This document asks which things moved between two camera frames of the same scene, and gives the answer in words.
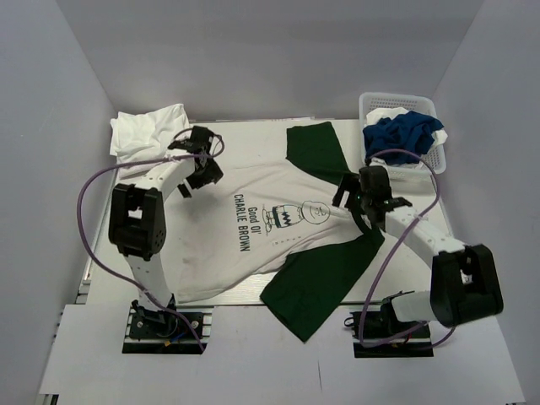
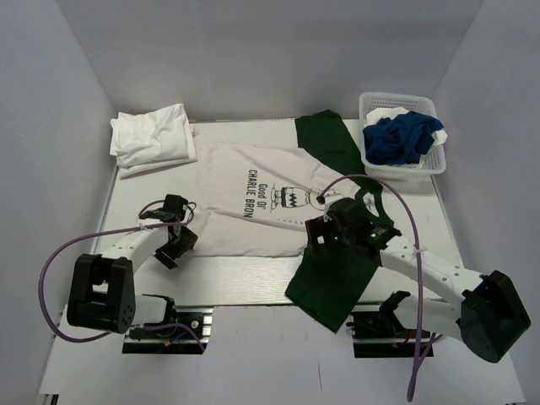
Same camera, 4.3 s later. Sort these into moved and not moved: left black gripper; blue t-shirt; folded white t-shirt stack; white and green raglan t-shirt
Moved: left black gripper; white and green raglan t-shirt
Not moved: folded white t-shirt stack; blue t-shirt
